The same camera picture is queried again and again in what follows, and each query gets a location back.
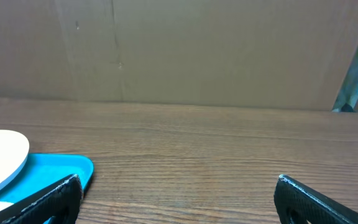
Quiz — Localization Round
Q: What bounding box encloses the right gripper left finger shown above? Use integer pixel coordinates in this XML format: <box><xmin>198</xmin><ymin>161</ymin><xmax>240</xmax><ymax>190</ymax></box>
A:
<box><xmin>0</xmin><ymin>174</ymin><xmax>83</xmax><ymax>224</ymax></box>

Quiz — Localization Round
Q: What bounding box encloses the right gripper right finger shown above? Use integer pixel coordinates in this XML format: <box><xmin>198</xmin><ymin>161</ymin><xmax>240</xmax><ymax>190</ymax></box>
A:
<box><xmin>273</xmin><ymin>174</ymin><xmax>358</xmax><ymax>224</ymax></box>

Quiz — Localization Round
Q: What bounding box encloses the teal plastic serving tray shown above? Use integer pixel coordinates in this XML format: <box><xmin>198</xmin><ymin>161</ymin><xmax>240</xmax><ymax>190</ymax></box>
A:
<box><xmin>0</xmin><ymin>152</ymin><xmax>94</xmax><ymax>224</ymax></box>

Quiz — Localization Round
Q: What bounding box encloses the brown cardboard backdrop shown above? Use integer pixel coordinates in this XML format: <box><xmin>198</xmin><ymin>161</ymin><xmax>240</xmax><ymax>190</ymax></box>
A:
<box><xmin>0</xmin><ymin>0</ymin><xmax>358</xmax><ymax>111</ymax></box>

